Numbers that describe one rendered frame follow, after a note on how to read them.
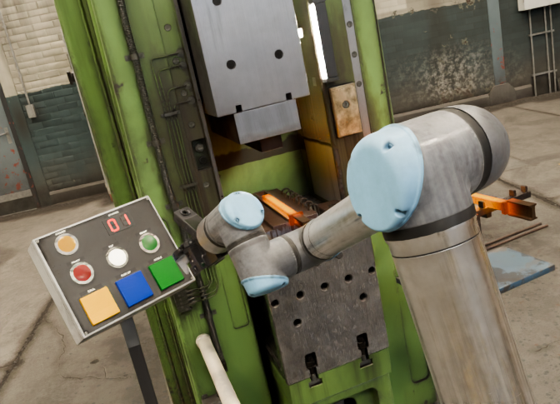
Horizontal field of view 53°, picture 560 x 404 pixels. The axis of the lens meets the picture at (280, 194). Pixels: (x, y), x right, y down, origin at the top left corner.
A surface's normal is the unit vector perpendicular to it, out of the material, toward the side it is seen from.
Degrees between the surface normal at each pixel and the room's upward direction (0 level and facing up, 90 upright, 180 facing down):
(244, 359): 90
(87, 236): 60
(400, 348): 90
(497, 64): 90
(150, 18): 90
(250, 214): 55
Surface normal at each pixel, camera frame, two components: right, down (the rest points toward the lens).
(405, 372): 0.32, 0.20
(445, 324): -0.48, 0.21
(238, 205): 0.45, -0.49
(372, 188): -0.87, 0.18
